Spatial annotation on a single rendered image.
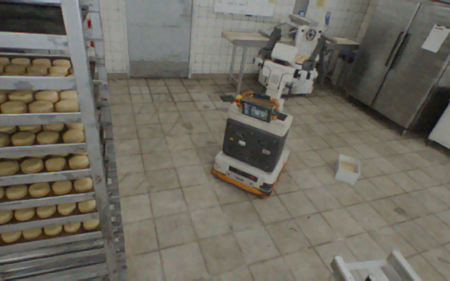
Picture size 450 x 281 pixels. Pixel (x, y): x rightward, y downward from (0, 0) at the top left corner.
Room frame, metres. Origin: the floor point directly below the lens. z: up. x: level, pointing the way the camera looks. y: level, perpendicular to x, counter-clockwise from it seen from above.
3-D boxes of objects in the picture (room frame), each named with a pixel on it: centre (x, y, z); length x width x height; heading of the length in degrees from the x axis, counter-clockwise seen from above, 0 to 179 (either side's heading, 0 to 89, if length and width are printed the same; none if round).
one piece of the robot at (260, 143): (2.19, -0.29, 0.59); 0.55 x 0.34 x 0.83; 69
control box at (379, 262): (0.76, -0.69, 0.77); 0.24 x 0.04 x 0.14; 106
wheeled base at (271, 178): (2.27, -0.32, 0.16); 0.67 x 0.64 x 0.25; 159
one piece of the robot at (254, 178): (1.96, -0.22, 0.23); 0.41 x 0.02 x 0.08; 69
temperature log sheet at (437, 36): (3.86, -2.45, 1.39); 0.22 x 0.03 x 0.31; 26
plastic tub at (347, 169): (2.52, -1.43, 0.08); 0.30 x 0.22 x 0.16; 163
